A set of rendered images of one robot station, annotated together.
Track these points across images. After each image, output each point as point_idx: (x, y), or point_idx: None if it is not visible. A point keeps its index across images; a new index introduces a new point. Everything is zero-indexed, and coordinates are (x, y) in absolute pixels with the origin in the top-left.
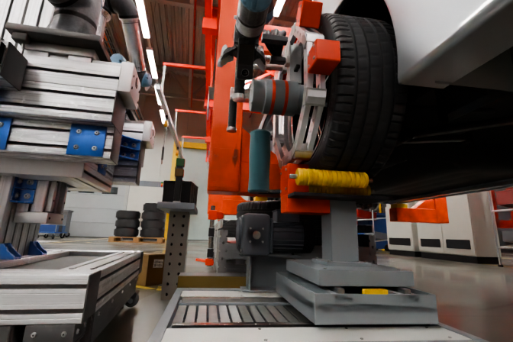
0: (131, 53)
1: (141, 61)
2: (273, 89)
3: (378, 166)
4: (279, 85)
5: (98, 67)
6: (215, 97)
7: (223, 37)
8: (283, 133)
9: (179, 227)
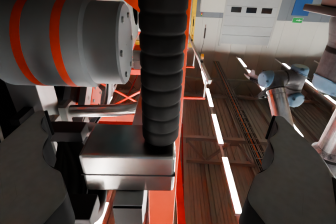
0: (287, 108)
1: (274, 100)
2: (58, 55)
3: None
4: (47, 67)
5: None
6: (184, 61)
7: None
8: None
9: None
